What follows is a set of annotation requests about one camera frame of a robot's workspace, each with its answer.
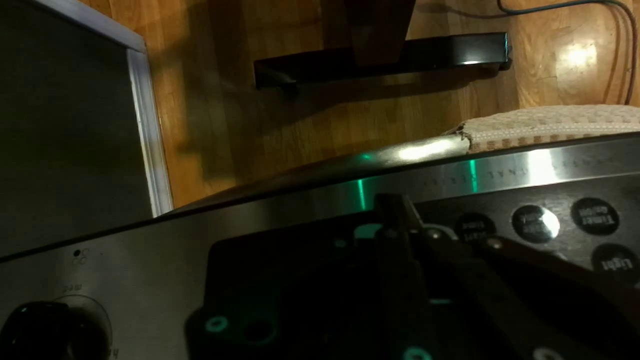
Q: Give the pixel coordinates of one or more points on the beige towel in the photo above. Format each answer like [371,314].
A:
[552,122]

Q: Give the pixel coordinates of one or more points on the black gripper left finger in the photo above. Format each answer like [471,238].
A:
[300,300]

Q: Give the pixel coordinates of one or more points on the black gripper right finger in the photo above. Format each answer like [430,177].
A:
[521,313]

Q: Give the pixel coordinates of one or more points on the black stove control panel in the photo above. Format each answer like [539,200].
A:
[564,232]

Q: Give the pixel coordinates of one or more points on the stainless steel gas stove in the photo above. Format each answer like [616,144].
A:
[132,267]

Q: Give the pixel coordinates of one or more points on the black flat stand base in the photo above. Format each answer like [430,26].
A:
[452,52]

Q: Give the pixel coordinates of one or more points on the black stove knob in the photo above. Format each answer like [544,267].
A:
[47,332]

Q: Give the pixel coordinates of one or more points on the wooden post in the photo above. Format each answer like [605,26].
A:
[372,26]

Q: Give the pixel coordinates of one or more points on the round black panel button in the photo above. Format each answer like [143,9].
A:
[594,216]
[535,223]
[474,227]
[616,261]

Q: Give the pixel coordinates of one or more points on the dark cabinet panel metal trim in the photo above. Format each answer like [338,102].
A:
[67,121]

